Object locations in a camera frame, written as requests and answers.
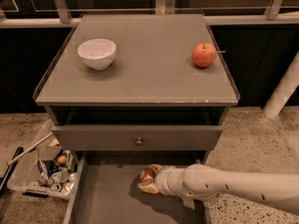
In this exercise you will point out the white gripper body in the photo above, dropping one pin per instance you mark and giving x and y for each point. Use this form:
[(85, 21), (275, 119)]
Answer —
[(163, 180)]

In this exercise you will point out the red coke can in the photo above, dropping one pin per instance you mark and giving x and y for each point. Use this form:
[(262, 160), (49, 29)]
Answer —
[(147, 176)]

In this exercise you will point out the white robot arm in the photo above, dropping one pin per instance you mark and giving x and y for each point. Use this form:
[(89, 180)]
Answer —
[(203, 183)]

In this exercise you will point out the round metal drawer knob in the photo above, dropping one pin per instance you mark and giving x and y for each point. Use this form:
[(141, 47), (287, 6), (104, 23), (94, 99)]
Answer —
[(139, 142)]

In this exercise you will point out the open grey middle drawer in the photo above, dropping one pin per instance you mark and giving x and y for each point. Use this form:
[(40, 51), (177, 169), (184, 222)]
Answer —
[(106, 192)]

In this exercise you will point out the grey drawer cabinet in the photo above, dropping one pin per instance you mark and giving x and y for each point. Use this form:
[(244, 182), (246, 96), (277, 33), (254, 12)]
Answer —
[(152, 80)]

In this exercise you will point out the closed grey top drawer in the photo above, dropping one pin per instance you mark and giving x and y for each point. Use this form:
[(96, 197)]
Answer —
[(122, 137)]

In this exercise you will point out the orange fruit in bin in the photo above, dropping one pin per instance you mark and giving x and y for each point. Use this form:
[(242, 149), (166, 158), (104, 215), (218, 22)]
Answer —
[(62, 159)]

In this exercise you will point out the clear plastic storage bin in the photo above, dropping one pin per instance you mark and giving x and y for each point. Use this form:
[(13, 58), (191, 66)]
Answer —
[(26, 177)]

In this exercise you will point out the crumpled snack bag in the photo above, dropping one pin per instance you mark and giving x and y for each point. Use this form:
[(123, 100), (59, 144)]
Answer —
[(48, 167)]

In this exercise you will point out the grey metal rod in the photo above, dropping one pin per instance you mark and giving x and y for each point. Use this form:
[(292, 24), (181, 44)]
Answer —
[(32, 147)]

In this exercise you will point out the red apple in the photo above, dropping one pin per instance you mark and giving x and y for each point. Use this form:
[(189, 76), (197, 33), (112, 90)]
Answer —
[(203, 55)]

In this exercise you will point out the white ceramic bowl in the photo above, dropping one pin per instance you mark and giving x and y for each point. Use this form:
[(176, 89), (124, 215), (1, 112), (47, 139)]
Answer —
[(98, 53)]

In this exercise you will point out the black flat bar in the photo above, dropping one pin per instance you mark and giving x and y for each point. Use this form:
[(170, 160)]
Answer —
[(10, 168)]

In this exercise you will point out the white diagonal post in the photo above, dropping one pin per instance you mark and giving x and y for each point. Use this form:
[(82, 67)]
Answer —
[(284, 90)]

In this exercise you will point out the metal window railing frame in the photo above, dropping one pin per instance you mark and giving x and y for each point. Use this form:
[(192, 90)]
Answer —
[(68, 13)]

